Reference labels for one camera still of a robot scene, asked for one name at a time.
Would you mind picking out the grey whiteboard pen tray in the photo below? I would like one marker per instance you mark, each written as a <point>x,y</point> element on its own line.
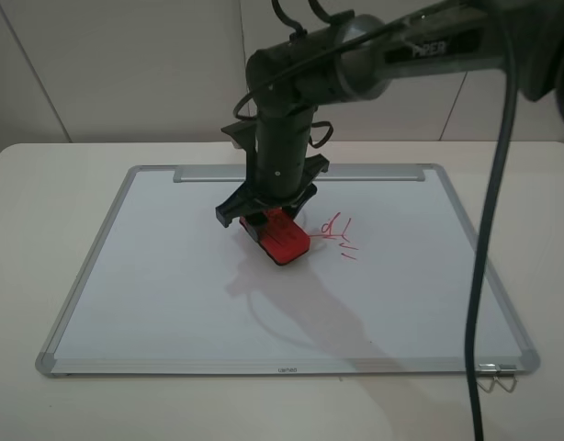
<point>336,172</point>

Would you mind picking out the right metal hanging clip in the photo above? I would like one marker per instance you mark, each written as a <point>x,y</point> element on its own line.
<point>505,377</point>

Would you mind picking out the left metal hanging clip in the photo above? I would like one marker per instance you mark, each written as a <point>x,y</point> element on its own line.
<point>486,375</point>

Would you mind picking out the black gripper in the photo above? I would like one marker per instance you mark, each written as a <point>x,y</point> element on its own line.
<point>278,172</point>

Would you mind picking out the white aluminium-framed whiteboard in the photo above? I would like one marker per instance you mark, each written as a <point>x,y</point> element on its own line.
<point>167,290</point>

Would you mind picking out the red whiteboard eraser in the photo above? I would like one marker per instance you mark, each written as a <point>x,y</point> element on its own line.
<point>281,239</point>

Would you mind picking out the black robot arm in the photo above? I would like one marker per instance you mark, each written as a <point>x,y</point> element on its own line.
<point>354,58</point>

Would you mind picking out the metal hanging clip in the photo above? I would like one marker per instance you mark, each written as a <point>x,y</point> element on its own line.
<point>486,375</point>
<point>505,377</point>

